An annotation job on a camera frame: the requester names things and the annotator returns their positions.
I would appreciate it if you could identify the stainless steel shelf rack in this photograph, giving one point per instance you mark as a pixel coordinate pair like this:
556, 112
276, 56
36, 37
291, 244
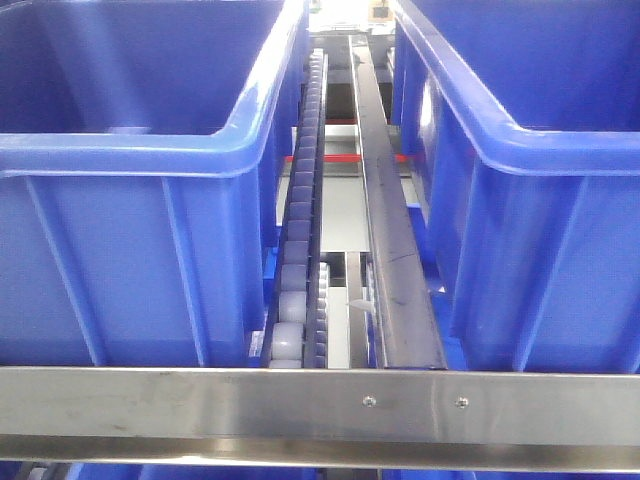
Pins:
325, 418

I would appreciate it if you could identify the roller conveyor track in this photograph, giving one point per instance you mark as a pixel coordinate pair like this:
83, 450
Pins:
295, 333

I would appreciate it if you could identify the blue plastic bin left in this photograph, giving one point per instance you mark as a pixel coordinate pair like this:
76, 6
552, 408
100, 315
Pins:
141, 148

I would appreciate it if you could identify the blue plastic bin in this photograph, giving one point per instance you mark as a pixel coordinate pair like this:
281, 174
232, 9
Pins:
141, 148
521, 123

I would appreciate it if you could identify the blue plastic bin right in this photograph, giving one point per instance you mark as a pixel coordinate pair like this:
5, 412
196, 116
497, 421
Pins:
521, 123

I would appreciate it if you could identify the steel divider rail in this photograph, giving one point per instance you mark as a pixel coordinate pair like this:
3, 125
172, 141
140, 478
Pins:
405, 327

